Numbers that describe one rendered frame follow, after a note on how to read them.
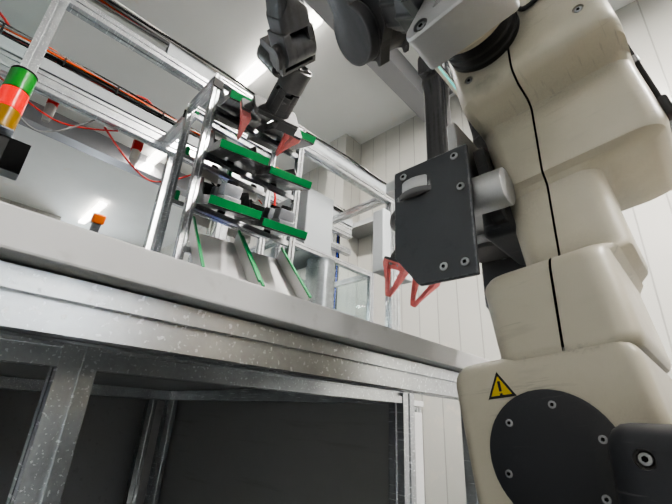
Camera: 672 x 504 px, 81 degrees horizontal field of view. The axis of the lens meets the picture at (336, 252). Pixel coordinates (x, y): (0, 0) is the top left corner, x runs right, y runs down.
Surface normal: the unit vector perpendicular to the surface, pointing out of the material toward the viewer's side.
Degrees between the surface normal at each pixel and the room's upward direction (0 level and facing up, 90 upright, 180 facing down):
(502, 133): 90
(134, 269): 90
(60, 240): 90
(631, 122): 90
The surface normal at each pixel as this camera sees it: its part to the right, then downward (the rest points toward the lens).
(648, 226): -0.68, -0.32
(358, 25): -0.78, 0.55
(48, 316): 0.73, -0.23
